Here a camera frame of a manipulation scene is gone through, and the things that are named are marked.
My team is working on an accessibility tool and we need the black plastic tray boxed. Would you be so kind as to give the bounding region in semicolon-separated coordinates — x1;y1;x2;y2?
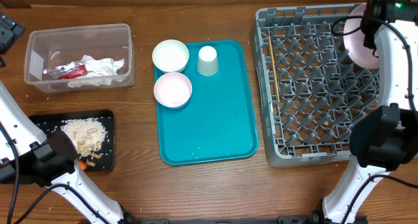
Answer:
29;109;116;172

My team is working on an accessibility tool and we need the orange carrot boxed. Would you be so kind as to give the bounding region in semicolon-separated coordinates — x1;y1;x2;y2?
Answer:
78;161;88;170

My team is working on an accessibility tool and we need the red snack wrapper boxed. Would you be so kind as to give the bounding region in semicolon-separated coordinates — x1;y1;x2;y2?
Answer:
42;61;88;80

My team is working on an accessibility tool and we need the white bowl with peanuts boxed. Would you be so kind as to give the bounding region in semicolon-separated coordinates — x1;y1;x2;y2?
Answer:
153;72;193;108

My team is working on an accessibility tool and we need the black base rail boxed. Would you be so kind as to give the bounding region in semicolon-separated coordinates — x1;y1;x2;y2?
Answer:
133;215;368;224

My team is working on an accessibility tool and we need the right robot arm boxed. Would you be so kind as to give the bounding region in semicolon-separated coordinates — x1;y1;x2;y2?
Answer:
310;0;417;223

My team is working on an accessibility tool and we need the rice and peanut pile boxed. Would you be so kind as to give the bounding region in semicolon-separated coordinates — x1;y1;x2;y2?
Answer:
52;120;105;161

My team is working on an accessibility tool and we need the white paper cup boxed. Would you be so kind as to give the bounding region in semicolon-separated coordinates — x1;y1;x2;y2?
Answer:
197;46;219;76

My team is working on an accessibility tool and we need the grey dishwasher rack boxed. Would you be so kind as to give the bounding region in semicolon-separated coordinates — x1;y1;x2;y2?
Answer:
251;4;379;167

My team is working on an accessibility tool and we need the white tissue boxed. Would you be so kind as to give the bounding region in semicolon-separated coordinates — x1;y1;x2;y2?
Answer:
68;55;125;88

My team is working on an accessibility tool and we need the wooden chopstick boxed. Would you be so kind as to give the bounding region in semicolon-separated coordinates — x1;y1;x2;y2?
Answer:
268;36;280;103

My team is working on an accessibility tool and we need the clear plastic storage bin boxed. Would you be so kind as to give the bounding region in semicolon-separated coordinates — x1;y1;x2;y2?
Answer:
24;24;135;93

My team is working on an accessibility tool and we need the white bowl with rice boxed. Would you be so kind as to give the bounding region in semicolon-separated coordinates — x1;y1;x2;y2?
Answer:
152;39;189;72

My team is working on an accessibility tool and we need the teal serving tray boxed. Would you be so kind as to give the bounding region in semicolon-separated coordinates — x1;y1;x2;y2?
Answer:
156;40;259;166

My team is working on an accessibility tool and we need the white round plate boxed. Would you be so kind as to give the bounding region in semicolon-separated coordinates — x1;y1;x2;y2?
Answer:
343;3;379;69

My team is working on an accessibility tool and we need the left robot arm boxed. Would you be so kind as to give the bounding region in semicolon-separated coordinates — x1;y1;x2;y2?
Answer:
1;86;136;224

